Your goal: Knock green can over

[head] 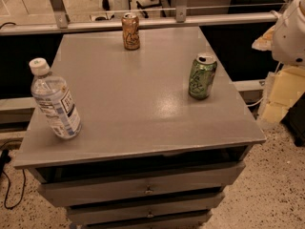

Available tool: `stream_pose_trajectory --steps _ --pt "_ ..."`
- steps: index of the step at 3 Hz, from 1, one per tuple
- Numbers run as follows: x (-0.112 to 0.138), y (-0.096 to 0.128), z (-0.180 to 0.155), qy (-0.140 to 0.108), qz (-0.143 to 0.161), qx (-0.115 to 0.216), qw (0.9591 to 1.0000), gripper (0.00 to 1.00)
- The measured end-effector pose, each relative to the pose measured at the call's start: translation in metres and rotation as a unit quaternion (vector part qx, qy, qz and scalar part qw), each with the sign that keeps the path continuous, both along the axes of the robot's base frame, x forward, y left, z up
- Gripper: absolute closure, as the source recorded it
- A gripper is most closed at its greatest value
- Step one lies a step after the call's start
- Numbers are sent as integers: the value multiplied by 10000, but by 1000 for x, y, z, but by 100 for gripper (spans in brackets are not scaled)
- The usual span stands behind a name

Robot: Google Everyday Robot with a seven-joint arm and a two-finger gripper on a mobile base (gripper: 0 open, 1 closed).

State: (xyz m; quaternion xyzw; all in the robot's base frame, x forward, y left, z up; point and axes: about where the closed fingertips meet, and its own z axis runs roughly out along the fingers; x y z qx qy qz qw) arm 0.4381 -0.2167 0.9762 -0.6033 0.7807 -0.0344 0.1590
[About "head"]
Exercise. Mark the middle grey drawer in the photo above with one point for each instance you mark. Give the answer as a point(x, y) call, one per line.
point(145, 207)

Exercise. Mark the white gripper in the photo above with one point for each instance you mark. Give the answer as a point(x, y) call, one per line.
point(290, 37)

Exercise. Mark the bottom grey drawer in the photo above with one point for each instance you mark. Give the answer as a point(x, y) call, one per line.
point(193, 218)

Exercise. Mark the green soda can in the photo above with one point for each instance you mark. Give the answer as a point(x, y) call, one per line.
point(202, 75)

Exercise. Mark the top grey drawer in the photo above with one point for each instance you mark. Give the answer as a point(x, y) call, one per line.
point(88, 191)

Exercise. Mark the clear plastic water bottle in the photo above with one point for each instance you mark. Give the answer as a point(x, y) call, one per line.
point(53, 96)

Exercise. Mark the grey drawer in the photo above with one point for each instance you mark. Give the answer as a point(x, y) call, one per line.
point(193, 218)
point(145, 207)
point(88, 191)

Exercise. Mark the grey drawer cabinet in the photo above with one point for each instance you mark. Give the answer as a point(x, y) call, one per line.
point(137, 115)

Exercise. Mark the orange soda can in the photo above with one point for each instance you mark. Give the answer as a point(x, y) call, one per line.
point(130, 27)

